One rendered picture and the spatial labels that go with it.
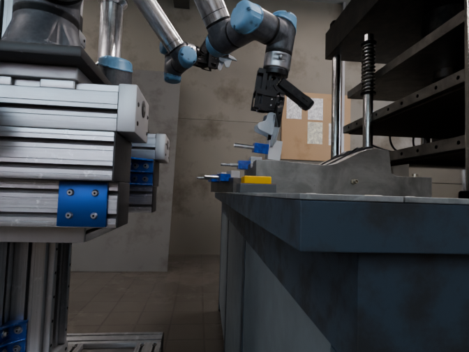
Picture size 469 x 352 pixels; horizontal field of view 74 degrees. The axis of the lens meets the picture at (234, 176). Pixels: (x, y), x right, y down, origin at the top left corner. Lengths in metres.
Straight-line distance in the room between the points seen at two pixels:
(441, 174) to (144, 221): 2.64
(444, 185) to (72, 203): 1.55
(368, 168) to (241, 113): 3.40
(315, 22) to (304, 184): 4.21
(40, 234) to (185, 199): 3.35
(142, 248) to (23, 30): 2.81
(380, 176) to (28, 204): 0.84
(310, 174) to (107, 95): 0.54
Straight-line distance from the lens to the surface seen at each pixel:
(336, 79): 2.42
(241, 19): 0.85
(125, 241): 3.38
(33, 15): 0.74
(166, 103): 3.94
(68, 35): 0.73
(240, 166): 1.00
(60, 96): 0.66
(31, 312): 0.97
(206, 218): 4.08
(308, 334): 0.38
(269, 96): 0.88
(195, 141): 4.12
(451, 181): 1.78
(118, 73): 1.20
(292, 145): 4.27
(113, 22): 1.44
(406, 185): 0.99
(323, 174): 0.88
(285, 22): 0.94
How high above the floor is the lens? 0.80
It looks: 3 degrees up
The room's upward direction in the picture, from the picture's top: 2 degrees clockwise
